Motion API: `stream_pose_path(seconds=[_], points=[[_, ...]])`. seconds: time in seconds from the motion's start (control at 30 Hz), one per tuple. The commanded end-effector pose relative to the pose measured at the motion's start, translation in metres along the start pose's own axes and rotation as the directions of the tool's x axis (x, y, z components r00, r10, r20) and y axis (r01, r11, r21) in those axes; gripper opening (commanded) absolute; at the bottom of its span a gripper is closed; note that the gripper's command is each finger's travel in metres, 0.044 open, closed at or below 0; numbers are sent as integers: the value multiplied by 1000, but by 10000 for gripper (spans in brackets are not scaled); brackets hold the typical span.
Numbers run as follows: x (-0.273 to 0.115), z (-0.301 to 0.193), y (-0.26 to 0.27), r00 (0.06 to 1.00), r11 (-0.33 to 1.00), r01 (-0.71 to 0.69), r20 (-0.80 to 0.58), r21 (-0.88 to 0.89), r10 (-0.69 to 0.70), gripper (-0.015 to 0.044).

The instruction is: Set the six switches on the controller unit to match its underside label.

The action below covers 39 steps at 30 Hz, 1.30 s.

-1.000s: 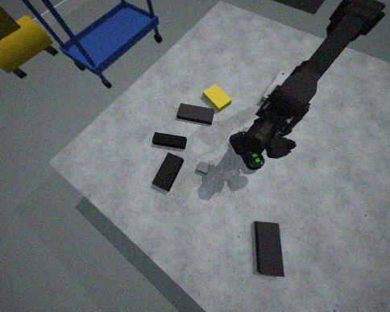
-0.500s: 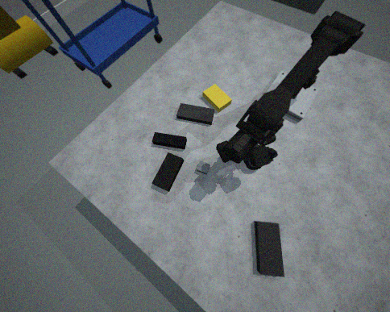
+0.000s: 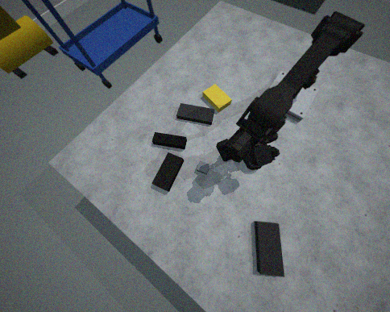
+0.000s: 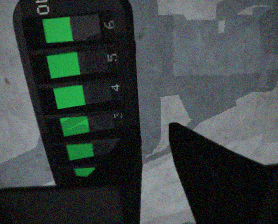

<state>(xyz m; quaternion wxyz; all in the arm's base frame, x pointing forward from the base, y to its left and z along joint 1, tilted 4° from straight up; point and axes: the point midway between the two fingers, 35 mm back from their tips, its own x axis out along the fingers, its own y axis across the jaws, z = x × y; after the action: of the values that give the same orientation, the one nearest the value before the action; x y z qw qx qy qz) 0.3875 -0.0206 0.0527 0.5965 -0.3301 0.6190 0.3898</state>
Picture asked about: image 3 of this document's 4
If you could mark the dark grey controller unit with rocker switches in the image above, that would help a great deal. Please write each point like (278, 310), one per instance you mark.
(248, 163)

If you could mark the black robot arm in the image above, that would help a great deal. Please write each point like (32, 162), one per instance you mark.
(334, 34)

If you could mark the yellow rectangular block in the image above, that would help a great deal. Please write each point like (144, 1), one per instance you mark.
(216, 98)

